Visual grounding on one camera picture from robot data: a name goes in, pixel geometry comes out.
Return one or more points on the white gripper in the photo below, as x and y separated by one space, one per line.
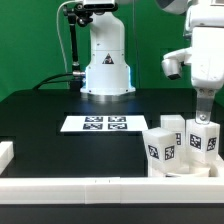
204 24

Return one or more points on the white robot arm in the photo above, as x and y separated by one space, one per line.
107 73

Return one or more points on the white U-shaped fence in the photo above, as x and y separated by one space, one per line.
52 176

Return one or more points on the white fiducial marker sheet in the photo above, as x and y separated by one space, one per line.
104 123

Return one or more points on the white camera on mount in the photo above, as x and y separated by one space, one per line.
99 4

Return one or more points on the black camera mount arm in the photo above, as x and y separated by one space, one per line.
76 16

